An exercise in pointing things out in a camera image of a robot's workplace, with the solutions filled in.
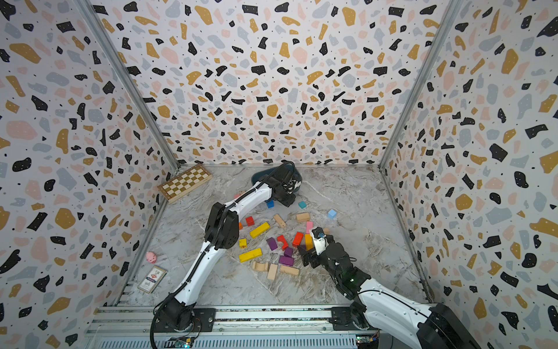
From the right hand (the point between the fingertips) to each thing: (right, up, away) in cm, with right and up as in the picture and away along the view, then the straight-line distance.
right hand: (310, 241), depth 83 cm
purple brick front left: (-9, -9, +4) cm, 14 cm away
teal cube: (-2, +12, +23) cm, 26 cm away
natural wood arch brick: (-20, -10, +2) cm, 23 cm away
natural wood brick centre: (-2, +7, +18) cm, 19 cm away
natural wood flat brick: (-8, -12, +2) cm, 15 cm away
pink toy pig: (-63, -7, +3) cm, 63 cm away
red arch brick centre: (-12, -2, +11) cm, 17 cm away
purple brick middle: (-16, -4, +9) cm, 18 cm away
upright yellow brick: (0, -3, +9) cm, 10 cm away
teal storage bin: (-23, +27, +30) cm, 47 cm away
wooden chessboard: (-64, +21, +26) cm, 72 cm away
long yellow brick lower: (-24, -7, +5) cm, 25 cm away
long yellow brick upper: (-21, +2, +13) cm, 25 cm away
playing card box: (-59, -14, -2) cm, 61 cm away
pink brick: (+1, +3, +14) cm, 15 cm away
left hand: (-6, +15, +21) cm, 27 cm away
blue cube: (-17, +12, +19) cm, 29 cm away
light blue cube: (+11, +8, +17) cm, 22 cm away
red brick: (-4, -2, +10) cm, 11 cm away
